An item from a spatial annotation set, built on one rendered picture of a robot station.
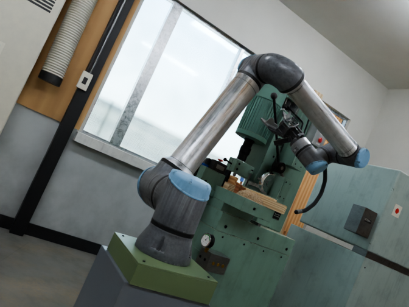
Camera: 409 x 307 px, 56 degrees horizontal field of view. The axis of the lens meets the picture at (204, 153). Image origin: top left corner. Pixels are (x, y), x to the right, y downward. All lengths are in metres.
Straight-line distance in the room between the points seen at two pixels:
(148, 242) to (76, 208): 1.99
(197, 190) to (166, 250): 0.20
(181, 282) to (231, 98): 0.69
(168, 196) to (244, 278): 0.93
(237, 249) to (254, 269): 0.19
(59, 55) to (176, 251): 1.95
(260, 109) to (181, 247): 1.03
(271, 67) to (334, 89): 2.85
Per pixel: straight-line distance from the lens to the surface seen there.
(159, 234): 1.23
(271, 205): 1.82
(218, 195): 1.85
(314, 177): 4.02
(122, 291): 1.14
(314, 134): 2.20
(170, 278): 1.17
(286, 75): 1.46
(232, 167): 2.02
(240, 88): 1.49
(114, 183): 3.19
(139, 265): 1.12
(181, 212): 1.21
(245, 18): 3.66
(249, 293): 2.11
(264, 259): 2.09
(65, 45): 2.89
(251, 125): 2.02
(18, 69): 2.74
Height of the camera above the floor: 0.89
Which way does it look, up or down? 4 degrees up
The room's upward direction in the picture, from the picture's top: 24 degrees clockwise
